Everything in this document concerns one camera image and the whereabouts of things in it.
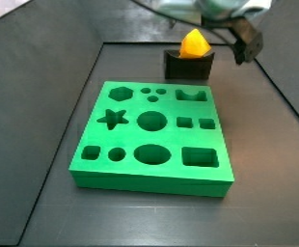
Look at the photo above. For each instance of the yellow three prong object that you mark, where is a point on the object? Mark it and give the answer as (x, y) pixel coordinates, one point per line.
(194, 46)

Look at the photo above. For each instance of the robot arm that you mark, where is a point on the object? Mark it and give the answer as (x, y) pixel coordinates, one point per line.
(214, 10)

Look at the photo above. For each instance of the black curved fixture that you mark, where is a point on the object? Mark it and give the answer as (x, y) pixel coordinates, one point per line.
(187, 68)

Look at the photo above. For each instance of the green shape sorter block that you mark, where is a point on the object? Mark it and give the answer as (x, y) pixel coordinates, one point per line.
(154, 140)

